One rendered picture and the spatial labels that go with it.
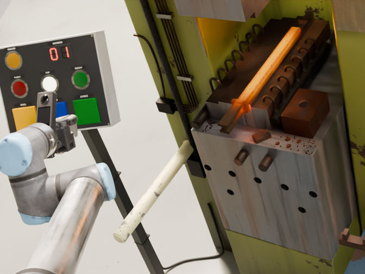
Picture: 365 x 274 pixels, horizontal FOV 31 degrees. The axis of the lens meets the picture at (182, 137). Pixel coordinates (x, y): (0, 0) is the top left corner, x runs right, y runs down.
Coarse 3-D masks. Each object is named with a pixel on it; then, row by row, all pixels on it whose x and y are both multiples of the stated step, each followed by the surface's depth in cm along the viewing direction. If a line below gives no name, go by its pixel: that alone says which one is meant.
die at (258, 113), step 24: (288, 24) 202; (312, 24) 198; (264, 48) 196; (288, 48) 191; (312, 48) 191; (240, 72) 190; (288, 72) 184; (216, 96) 187; (240, 120) 184; (264, 120) 178
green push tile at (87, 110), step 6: (78, 102) 193; (84, 102) 192; (90, 102) 192; (96, 102) 191; (78, 108) 193; (84, 108) 193; (90, 108) 192; (96, 108) 192; (78, 114) 193; (84, 114) 193; (90, 114) 193; (96, 114) 192; (78, 120) 194; (84, 120) 193; (90, 120) 193; (96, 120) 192
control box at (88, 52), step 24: (0, 48) 196; (24, 48) 194; (48, 48) 192; (72, 48) 190; (96, 48) 188; (0, 72) 197; (24, 72) 195; (48, 72) 194; (72, 72) 192; (96, 72) 190; (24, 96) 197; (72, 96) 193; (96, 96) 192; (120, 120) 199
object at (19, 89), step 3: (15, 84) 197; (18, 84) 196; (21, 84) 196; (24, 84) 196; (15, 87) 197; (18, 87) 196; (21, 87) 196; (24, 87) 196; (15, 90) 197; (18, 90) 197; (21, 90) 196; (24, 90) 196; (15, 93) 197; (18, 93) 197; (21, 93) 197; (24, 93) 197
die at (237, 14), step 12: (180, 0) 164; (192, 0) 161; (204, 0) 159; (216, 0) 157; (228, 0) 155; (240, 0) 153; (252, 0) 157; (180, 12) 167; (192, 12) 164; (204, 12) 162; (216, 12) 160; (228, 12) 158; (240, 12) 156; (252, 12) 158
